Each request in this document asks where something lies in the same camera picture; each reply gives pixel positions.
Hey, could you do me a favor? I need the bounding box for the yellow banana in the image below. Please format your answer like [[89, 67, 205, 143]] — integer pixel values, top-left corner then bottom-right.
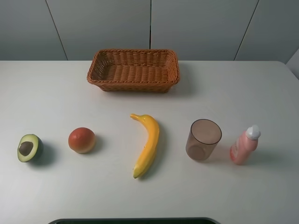
[[130, 113, 160, 179]]

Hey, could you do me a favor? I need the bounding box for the brown wicker basket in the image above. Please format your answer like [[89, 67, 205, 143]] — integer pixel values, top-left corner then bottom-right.
[[87, 49, 180, 92]]

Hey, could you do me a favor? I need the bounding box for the brown translucent plastic cup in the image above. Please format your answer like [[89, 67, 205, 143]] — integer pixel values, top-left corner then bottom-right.
[[185, 119, 222, 161]]

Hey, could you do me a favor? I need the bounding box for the red orange round fruit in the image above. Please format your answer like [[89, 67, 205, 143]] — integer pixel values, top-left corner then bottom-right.
[[68, 127, 96, 154]]

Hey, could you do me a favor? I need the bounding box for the pink bottle white cap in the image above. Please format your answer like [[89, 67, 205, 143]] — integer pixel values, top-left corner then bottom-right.
[[229, 125, 261, 165]]

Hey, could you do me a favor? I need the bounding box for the black tray edge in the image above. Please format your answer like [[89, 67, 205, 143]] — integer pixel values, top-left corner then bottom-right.
[[50, 217, 219, 224]]

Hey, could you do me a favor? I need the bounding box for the halved green avocado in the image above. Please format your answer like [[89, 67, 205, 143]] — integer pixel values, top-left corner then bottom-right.
[[17, 134, 43, 162]]

